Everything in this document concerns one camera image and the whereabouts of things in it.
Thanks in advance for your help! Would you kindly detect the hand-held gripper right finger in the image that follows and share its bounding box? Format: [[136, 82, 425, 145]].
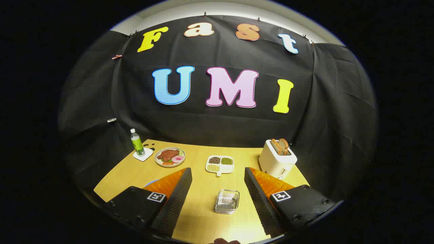
[[244, 167, 336, 238]]

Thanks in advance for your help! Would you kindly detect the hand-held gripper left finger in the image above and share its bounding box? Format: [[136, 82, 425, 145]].
[[103, 167, 193, 238]]

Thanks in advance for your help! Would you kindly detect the perforated metal tray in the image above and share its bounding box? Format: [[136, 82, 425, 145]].
[[215, 189, 240, 215]]

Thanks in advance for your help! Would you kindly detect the cream white toaster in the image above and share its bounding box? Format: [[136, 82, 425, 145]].
[[259, 139, 298, 180]]

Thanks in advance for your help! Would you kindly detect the round plate with food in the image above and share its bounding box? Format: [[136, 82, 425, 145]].
[[155, 147, 186, 168]]

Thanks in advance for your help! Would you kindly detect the white divided bean dish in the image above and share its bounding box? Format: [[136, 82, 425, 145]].
[[205, 155, 235, 177]]

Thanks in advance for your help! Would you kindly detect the brown toy steak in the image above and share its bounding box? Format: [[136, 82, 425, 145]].
[[157, 149, 179, 161]]

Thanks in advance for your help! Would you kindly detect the white square coaster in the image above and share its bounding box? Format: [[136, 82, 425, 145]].
[[133, 148, 154, 162]]

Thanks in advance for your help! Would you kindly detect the green label water bottle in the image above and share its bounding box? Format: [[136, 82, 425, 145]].
[[130, 128, 145, 157]]

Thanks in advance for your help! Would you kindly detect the black backdrop cloth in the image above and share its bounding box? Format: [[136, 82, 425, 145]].
[[58, 15, 378, 204]]

